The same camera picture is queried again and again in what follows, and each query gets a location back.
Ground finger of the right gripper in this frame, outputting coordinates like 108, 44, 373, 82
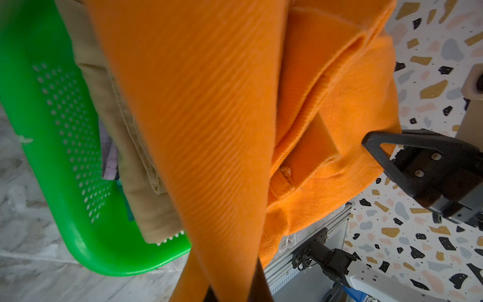
362, 130, 482, 211

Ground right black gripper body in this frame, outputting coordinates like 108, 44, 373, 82
430, 188, 482, 230

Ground orange pants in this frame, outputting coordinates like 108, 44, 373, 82
87, 1, 401, 301

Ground beige pants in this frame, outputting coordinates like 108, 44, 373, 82
55, 1, 183, 244

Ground purple pants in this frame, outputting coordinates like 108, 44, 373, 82
98, 120, 119, 181

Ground turquoise pants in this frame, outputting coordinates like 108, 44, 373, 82
116, 180, 135, 222

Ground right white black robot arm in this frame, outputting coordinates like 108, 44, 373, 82
306, 130, 482, 301

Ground green plastic basket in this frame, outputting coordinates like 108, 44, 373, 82
1, 1, 191, 277

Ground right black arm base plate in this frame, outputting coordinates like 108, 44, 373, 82
291, 227, 331, 271

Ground aluminium front rail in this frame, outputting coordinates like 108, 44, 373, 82
264, 203, 355, 301

